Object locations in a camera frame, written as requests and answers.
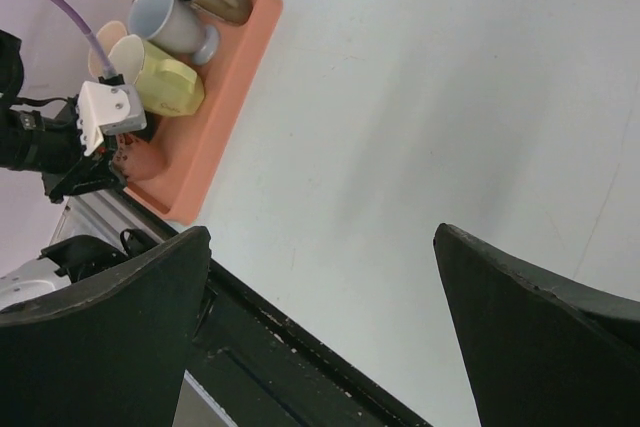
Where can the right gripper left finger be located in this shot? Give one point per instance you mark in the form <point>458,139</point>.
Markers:
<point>110,350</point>

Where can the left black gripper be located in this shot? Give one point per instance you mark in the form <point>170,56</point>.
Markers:
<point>31,142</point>

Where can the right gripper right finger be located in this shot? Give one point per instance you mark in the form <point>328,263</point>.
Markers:
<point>539,349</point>

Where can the small salmon mug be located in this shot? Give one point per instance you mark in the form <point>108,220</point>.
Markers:
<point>136,159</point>

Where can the large pink mug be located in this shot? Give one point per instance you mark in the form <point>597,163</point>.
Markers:
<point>108,35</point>

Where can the yellow mug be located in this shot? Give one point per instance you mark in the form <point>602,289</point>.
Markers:
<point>166,86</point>

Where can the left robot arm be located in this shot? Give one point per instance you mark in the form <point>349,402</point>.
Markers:
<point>66,262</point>

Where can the salmon plastic tray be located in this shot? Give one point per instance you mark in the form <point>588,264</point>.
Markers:
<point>194,145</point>

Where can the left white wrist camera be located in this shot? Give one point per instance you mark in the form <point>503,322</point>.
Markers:
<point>105,110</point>

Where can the aluminium front rail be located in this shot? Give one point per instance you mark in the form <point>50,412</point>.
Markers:
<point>113,217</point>

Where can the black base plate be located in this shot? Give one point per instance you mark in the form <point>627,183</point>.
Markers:
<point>261,368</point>

